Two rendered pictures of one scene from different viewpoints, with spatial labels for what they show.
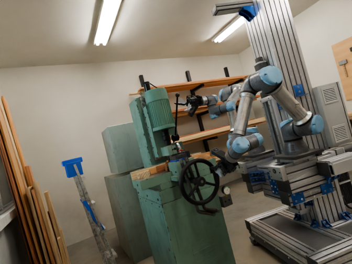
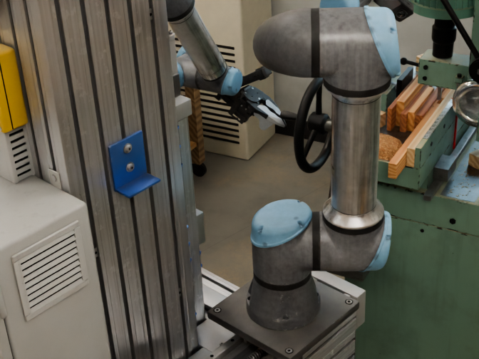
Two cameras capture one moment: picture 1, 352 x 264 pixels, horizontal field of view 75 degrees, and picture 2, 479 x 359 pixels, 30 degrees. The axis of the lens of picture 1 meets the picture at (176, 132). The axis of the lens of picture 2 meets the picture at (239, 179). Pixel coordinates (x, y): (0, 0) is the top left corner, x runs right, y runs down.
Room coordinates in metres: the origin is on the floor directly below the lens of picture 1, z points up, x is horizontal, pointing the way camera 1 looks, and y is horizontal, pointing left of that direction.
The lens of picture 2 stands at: (3.17, -1.50, 1.99)
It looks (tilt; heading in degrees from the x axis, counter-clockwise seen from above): 31 degrees down; 147
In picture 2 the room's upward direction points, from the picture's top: 3 degrees counter-clockwise
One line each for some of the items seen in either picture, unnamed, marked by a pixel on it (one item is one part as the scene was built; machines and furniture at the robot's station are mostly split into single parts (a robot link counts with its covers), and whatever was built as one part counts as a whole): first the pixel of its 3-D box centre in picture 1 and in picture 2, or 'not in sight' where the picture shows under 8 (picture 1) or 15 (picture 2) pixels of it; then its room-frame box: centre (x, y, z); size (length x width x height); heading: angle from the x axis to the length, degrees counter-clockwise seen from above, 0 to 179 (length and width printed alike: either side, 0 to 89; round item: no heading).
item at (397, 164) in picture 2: (182, 162); (429, 122); (1.78, 0.01, 0.92); 0.54 x 0.02 x 0.04; 116
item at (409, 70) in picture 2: not in sight; (393, 87); (1.61, 0.04, 0.95); 0.09 x 0.07 x 0.09; 116
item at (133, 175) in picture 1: (169, 165); (448, 105); (1.75, 0.11, 0.92); 0.60 x 0.02 x 0.05; 116
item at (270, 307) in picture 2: (255, 146); (282, 286); (2.03, -0.65, 0.87); 0.15 x 0.15 x 0.10
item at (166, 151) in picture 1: (168, 151); (448, 73); (1.76, 0.09, 1.03); 0.14 x 0.07 x 0.09; 26
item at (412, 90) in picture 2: not in sight; (410, 100); (1.68, 0.04, 0.94); 0.16 x 0.02 x 0.07; 116
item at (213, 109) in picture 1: (215, 111); not in sight; (1.84, -0.35, 1.25); 0.11 x 0.08 x 0.11; 51
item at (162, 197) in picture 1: (172, 185); (479, 173); (1.85, 0.13, 0.76); 0.57 x 0.45 x 0.09; 26
